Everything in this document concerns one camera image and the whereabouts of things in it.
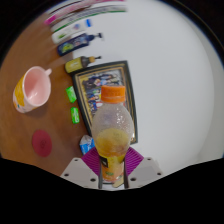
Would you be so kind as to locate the small green pack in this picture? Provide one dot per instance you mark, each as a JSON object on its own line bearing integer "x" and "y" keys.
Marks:
{"x": 71, "y": 94}
{"x": 75, "y": 115}

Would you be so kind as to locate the dark blue pump bottle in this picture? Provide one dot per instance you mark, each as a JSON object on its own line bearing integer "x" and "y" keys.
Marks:
{"x": 75, "y": 44}

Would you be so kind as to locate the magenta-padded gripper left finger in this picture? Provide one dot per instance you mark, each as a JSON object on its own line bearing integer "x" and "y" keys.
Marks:
{"x": 80, "y": 172}

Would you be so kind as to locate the orange-capped juice bottle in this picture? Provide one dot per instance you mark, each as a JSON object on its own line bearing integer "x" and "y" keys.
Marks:
{"x": 112, "y": 133}

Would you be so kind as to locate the framed group photo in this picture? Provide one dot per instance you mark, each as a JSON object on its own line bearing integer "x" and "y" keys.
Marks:
{"x": 100, "y": 78}

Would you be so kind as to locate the tall pink lettered box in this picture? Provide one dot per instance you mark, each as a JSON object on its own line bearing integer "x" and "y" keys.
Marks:
{"x": 53, "y": 17}

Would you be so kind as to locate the pink and yellow mug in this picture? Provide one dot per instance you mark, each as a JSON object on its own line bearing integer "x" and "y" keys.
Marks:
{"x": 33, "y": 88}

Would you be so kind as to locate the amber pump bottle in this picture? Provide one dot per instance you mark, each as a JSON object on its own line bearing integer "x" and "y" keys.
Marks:
{"x": 76, "y": 64}

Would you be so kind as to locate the tall white green box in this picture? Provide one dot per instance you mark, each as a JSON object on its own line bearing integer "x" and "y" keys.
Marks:
{"x": 83, "y": 16}

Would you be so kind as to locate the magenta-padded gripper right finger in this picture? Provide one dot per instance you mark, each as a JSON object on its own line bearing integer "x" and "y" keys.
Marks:
{"x": 146, "y": 171}

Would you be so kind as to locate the flat round red coaster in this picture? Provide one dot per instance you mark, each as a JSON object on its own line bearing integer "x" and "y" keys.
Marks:
{"x": 42, "y": 143}

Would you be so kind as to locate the white shampoo bottle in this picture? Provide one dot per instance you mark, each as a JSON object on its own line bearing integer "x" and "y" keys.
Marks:
{"x": 66, "y": 32}

